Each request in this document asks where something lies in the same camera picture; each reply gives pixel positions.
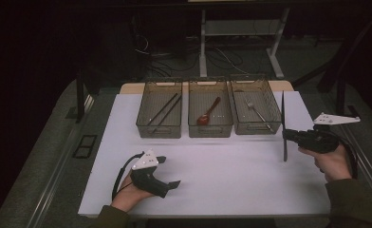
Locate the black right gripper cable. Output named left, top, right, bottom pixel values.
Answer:
left=331, top=131, right=360, bottom=181

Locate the translucent brown plastic basket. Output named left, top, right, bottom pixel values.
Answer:
left=187, top=77, right=234, bottom=139
left=229, top=74, right=285, bottom=136
left=136, top=77, right=184, bottom=140

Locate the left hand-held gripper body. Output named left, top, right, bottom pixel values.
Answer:
left=129, top=149, right=170, bottom=200

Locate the silver metal fork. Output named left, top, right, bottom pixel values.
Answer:
left=245, top=99, right=274, bottom=133

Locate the person's left hand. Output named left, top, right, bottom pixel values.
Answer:
left=110, top=172, right=158, bottom=214

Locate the white metal desk frame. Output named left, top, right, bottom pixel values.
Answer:
left=198, top=8, right=291, bottom=80

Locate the bundle of floor cables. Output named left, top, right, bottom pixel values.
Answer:
left=132, top=32, right=253, bottom=79

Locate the white table board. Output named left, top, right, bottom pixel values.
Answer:
left=78, top=90, right=332, bottom=219

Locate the black metal stand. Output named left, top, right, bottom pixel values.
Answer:
left=290, top=9, right=372, bottom=124
left=74, top=67, right=96, bottom=124

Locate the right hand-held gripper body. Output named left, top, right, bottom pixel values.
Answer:
left=296, top=112, right=362, bottom=155

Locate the metal floor rail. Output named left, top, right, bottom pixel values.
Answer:
left=26, top=94, right=96, bottom=228
left=320, top=93, right=372, bottom=205

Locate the black floor outlet frame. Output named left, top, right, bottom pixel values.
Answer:
left=72, top=134, right=99, bottom=160

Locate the black chopstick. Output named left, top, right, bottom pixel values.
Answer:
left=151, top=95, right=183, bottom=135
left=147, top=93, right=178, bottom=126

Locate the person's right hand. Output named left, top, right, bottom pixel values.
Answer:
left=298, top=143, right=353, bottom=183

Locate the brown wooden spoon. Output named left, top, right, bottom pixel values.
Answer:
left=195, top=96, right=222, bottom=126

